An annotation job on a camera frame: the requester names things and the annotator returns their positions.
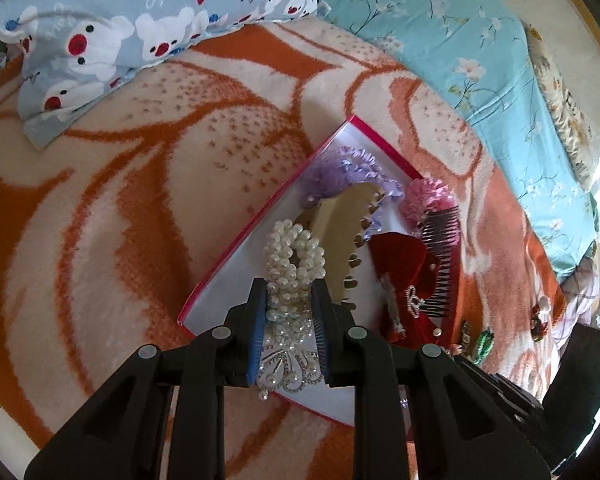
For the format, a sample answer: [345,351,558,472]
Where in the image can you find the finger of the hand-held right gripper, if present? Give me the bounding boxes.
[452,352,544,431]

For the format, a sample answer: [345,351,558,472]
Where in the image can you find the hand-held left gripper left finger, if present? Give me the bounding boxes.
[24,276,268,480]

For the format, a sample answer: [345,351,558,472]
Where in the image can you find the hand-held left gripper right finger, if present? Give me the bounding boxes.
[311,280,551,480]

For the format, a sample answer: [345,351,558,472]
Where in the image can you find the red box with white inside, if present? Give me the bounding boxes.
[177,116,426,428]

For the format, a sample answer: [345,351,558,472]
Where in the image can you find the pearl bead hair tie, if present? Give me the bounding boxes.
[254,220,331,401]

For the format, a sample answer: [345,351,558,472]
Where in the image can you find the beige hair claw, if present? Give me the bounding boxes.
[295,182,388,311]

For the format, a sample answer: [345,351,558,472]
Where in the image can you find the red velvet bow hair clip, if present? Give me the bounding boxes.
[369,232,456,346]

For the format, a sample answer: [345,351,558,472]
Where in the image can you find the purple ruffled hair flower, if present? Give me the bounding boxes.
[300,146,403,233]

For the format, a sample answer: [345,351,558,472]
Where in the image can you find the pink lace flower hair comb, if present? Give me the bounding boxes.
[400,178,462,320]

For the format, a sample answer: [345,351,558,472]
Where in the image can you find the green sequin hair clip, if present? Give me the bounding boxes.
[472,327,496,361]

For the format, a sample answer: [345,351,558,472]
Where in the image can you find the colourful beaded brooch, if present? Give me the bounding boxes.
[447,322,476,361]

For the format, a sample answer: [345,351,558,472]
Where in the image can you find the plaid cloth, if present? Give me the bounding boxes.
[560,255,600,331]

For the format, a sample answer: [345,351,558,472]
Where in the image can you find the orange and white blanket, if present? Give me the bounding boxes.
[0,20,568,480]

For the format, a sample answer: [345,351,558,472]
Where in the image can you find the cream patterned pillow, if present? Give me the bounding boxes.
[524,25,596,191]

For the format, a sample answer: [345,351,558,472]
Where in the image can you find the blue floral quilt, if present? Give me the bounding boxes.
[310,0,598,283]

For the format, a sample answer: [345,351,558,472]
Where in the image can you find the bear print pillow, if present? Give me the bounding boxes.
[0,0,320,150]

